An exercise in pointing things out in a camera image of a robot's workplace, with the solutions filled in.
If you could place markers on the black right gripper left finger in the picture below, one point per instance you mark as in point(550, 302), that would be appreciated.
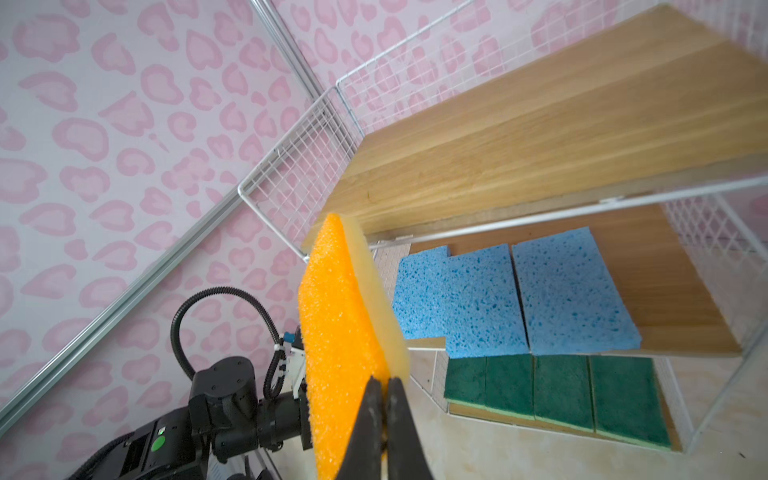
point(363, 455)

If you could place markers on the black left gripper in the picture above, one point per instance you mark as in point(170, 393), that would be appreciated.
point(284, 418)

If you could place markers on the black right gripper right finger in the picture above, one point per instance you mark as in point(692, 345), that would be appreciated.
point(405, 455)

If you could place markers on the orange sponge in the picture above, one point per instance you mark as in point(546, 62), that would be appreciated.
point(350, 335)

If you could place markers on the green sponge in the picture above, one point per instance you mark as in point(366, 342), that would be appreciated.
point(465, 382)
point(562, 393)
point(626, 401)
point(509, 385)

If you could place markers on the blue sponge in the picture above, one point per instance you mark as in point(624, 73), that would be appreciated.
point(483, 312)
point(570, 302)
point(417, 302)

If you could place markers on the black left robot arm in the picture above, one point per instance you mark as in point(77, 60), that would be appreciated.
point(228, 413)

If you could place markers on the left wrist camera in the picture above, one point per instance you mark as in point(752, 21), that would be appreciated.
point(292, 370)

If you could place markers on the white wire wooden shelf rack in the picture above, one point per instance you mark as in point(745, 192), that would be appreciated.
point(645, 121)

